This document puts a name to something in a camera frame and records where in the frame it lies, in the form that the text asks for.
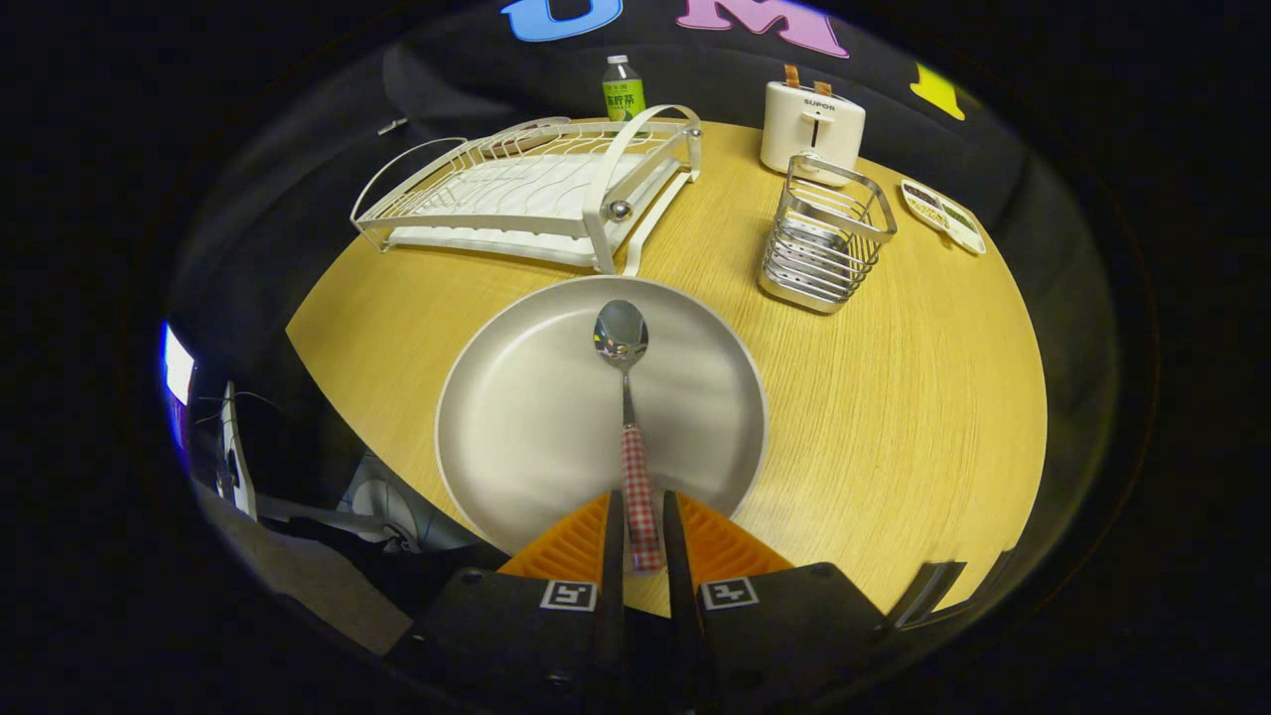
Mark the white toaster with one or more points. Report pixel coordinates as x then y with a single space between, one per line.
809 129

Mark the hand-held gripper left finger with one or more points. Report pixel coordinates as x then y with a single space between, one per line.
614 606

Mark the green label drink bottle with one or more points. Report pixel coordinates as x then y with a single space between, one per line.
624 94

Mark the white divided snack tray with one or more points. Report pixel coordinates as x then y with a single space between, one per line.
943 215

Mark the bright glowing screen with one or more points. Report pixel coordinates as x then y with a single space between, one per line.
177 367

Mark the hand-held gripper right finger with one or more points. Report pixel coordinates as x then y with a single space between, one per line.
677 606

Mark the white round plate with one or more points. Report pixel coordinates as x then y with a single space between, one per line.
536 417

